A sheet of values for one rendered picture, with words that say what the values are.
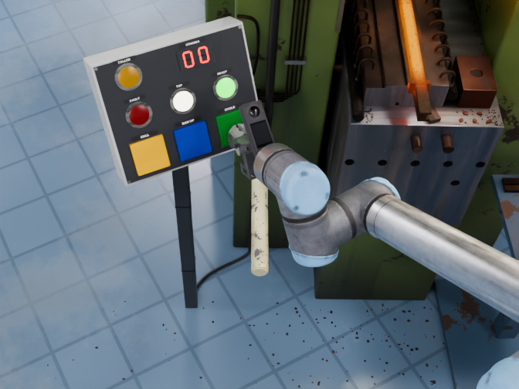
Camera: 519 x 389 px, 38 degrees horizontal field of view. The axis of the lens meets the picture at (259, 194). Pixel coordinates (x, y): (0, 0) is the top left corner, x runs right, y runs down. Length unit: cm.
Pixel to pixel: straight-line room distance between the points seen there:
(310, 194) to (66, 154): 175
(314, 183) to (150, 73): 45
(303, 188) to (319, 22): 62
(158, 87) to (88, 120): 150
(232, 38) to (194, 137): 23
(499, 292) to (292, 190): 40
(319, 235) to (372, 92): 54
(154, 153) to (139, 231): 112
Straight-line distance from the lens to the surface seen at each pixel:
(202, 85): 165
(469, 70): 196
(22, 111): 319
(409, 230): 138
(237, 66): 167
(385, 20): 202
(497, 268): 125
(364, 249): 234
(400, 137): 191
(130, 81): 160
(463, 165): 204
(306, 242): 143
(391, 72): 189
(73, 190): 289
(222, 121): 168
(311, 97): 207
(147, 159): 165
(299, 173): 136
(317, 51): 195
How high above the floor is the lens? 230
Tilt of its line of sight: 54 degrees down
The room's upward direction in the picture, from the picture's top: 3 degrees clockwise
